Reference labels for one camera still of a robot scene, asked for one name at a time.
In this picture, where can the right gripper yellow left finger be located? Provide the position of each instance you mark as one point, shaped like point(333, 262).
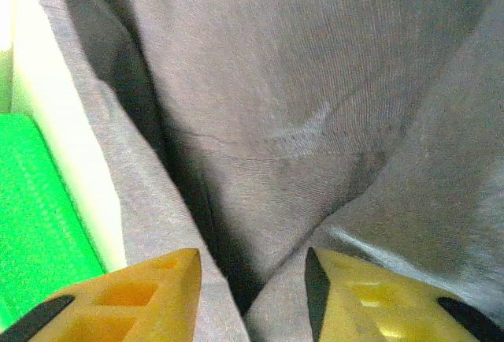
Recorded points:
point(130, 302)

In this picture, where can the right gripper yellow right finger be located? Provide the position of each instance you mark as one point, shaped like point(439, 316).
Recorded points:
point(374, 306)

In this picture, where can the grey long sleeve shirt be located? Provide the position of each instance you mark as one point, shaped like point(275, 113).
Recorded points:
point(275, 82)

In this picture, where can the green plastic basket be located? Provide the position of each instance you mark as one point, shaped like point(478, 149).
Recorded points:
point(31, 200)

